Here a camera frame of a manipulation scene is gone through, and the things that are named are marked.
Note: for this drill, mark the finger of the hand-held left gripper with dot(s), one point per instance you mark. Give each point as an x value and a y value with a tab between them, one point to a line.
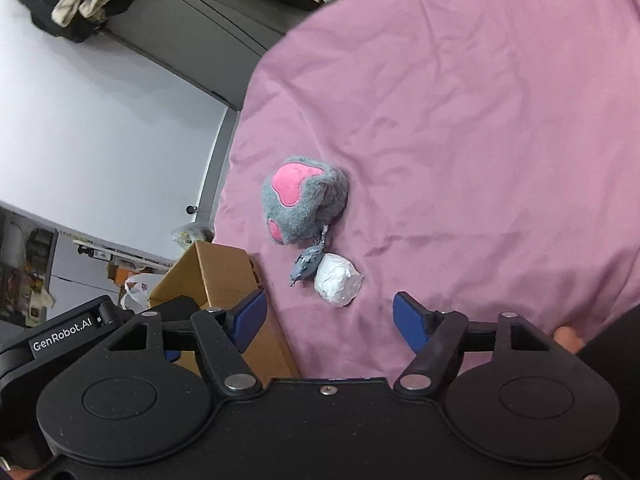
170	307
172	355

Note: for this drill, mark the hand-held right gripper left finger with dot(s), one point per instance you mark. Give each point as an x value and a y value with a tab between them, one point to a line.
250	317

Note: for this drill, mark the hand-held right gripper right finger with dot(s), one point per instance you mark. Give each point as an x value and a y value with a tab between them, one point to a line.
407	322

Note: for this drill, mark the brown cardboard box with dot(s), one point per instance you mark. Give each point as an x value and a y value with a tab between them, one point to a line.
225	275

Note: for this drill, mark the white paper ball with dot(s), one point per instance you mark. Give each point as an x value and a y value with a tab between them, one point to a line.
338	280

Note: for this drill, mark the grey and pink plush toy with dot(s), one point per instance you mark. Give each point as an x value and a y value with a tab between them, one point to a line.
300	195

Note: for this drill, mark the white plastic shopping bag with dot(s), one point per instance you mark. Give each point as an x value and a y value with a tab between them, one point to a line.
137	292

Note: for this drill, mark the small orange cardboard box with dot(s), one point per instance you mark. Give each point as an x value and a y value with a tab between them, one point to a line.
119	274

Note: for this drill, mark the white narrow rack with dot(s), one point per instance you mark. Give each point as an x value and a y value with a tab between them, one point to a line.
125	252

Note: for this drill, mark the small clear plastic bag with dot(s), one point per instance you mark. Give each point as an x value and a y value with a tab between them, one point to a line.
192	236

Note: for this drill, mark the cluttered kitchen shelf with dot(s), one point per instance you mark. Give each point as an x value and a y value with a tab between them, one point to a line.
22	270

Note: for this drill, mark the pink bed sheet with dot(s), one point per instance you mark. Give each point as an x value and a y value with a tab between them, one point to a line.
450	135

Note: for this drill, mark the grey door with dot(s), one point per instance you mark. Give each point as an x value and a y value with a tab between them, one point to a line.
200	35

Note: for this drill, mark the black hanging clothes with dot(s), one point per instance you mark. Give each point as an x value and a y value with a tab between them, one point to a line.
60	0

